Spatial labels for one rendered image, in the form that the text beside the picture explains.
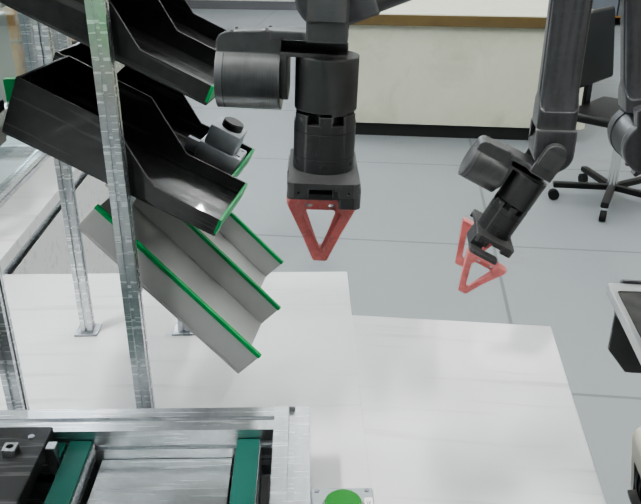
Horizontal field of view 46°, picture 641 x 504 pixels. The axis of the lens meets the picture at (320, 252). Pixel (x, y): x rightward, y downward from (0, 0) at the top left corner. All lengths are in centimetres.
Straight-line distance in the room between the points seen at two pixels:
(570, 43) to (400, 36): 417
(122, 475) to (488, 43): 460
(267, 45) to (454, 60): 465
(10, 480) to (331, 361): 55
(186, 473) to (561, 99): 72
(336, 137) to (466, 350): 70
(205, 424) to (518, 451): 44
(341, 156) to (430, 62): 462
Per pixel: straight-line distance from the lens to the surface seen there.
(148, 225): 108
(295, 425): 97
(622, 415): 274
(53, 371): 131
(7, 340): 104
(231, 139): 108
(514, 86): 538
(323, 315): 139
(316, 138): 68
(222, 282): 110
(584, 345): 308
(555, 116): 115
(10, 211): 199
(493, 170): 117
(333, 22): 65
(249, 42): 68
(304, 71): 68
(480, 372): 127
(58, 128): 94
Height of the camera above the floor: 156
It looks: 25 degrees down
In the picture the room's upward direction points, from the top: straight up
